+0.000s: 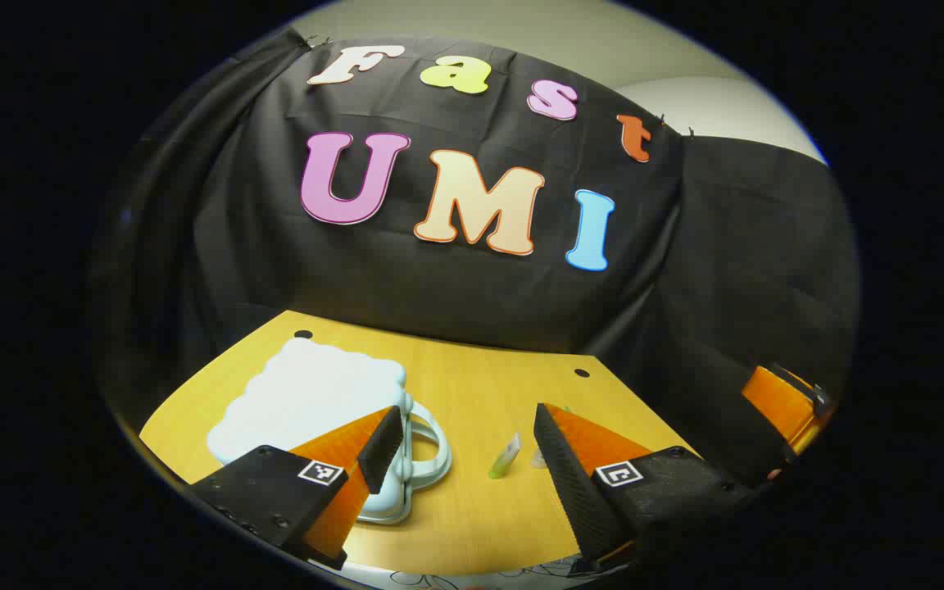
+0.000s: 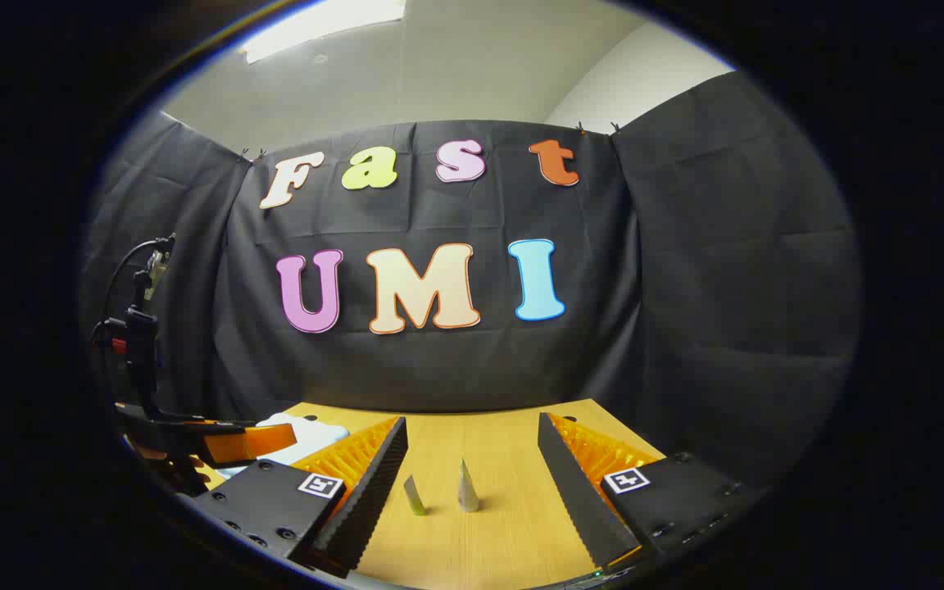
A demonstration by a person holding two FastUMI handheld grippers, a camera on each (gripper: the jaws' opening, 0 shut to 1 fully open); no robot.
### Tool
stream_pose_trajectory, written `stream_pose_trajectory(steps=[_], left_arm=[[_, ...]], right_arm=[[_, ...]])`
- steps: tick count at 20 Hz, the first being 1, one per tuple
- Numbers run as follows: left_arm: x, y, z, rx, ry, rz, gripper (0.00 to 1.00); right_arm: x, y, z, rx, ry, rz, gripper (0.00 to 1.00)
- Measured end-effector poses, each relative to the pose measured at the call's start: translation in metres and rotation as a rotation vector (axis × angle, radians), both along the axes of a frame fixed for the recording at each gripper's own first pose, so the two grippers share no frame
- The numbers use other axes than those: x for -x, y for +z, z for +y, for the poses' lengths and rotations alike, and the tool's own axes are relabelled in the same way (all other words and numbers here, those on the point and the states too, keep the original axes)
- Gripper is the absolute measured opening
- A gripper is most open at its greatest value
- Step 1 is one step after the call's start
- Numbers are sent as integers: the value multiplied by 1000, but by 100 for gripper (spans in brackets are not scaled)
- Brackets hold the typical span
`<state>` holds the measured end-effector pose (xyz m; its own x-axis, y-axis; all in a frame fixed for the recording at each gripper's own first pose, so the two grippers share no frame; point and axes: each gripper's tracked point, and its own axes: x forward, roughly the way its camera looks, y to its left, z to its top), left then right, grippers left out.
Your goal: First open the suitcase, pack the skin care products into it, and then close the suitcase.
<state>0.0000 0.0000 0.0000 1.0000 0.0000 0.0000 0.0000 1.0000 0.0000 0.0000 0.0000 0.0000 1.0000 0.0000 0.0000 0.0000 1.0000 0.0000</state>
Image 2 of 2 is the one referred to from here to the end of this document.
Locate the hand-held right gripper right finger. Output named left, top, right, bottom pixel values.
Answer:
left=538, top=411, right=768, bottom=571

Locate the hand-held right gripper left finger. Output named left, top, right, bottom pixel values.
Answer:
left=193, top=415, right=409, bottom=579

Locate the small pale cosmetic tube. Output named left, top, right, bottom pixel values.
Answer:
left=403, top=474, right=429, bottom=517

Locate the light blue suitcase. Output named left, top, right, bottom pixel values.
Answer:
left=216, top=412, right=350, bottom=481

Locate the large cosmetic tube gold print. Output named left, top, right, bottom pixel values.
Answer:
left=456, top=457, right=482, bottom=514

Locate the black backdrop cloth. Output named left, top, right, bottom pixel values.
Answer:
left=79, top=70, right=862, bottom=492

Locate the black cable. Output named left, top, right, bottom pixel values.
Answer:
left=102, top=236, right=171, bottom=329

